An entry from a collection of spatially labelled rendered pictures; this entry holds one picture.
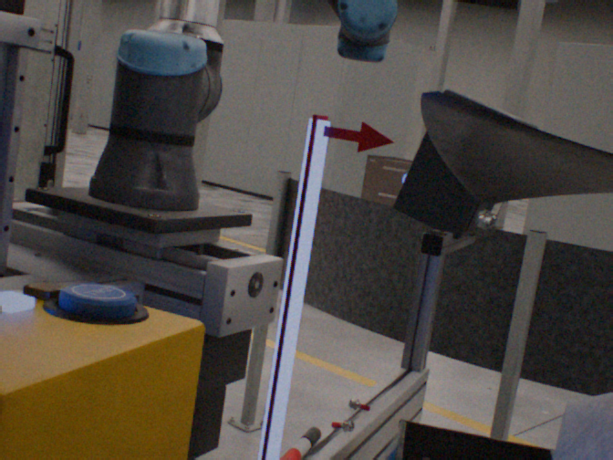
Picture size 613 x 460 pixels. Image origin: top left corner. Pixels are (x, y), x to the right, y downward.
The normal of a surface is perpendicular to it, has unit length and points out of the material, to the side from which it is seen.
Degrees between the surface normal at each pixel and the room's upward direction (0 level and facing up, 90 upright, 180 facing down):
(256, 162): 90
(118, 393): 90
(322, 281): 90
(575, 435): 56
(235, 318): 90
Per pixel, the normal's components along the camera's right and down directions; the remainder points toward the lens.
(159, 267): -0.48, 0.05
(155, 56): 0.04, 0.10
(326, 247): -0.81, -0.04
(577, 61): -0.65, 0.00
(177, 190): 0.73, -0.10
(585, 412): -0.71, -0.65
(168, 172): 0.54, -0.11
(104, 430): 0.91, 0.19
